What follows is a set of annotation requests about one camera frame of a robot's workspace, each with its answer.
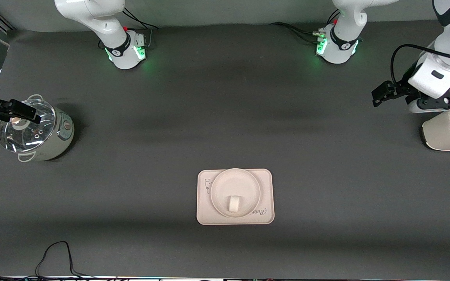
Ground round beige plate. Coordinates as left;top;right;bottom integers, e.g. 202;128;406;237
211;168;261;218

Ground small white bun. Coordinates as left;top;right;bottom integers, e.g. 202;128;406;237
226;196;242;213

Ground beige rabbit print tray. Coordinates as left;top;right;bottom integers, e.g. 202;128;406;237
196;169;275;226

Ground glass pot lid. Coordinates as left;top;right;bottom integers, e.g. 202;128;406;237
0;99;57;153

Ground steel pot with glass lid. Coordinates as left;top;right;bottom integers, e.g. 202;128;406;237
0;94;75;162

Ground cream toaster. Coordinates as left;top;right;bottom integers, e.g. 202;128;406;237
420;107;450;152

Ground dark grey table mat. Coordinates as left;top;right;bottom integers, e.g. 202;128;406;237
0;16;450;279

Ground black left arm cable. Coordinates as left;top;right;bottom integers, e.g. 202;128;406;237
390;44;450;84

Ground aluminium frame rail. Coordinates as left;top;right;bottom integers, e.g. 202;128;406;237
0;6;14;32

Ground black left base cables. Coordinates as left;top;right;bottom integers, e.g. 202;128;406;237
270;22;325;43

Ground thin black floor cable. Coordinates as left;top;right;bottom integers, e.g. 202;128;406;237
35;241;93;279

